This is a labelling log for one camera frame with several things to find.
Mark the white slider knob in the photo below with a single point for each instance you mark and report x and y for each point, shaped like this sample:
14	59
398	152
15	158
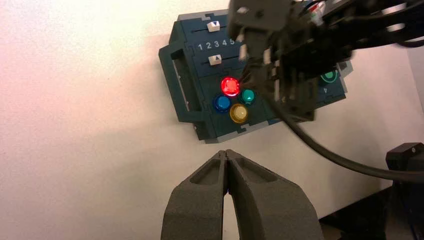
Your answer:
215	60
213	26

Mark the yellow push button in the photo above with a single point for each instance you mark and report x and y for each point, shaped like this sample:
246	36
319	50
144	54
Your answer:
238	113

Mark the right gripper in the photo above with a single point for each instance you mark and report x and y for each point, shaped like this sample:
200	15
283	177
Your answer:
298	36

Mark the dark blue grey control box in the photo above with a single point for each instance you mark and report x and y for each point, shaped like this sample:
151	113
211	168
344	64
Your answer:
195	99

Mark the green rotary knob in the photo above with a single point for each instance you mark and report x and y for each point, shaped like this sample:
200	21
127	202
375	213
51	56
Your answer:
329	78

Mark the red push button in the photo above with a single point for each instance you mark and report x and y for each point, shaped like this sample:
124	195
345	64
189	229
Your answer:
230	86

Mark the green push button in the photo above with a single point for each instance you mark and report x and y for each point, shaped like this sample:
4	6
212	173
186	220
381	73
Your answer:
247	96

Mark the blue push button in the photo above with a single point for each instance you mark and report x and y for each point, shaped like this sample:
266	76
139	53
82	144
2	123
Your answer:
222	103

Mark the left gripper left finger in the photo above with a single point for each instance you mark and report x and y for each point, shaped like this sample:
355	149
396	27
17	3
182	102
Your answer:
195	205

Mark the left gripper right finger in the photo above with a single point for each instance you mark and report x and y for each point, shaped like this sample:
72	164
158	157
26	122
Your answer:
268	205

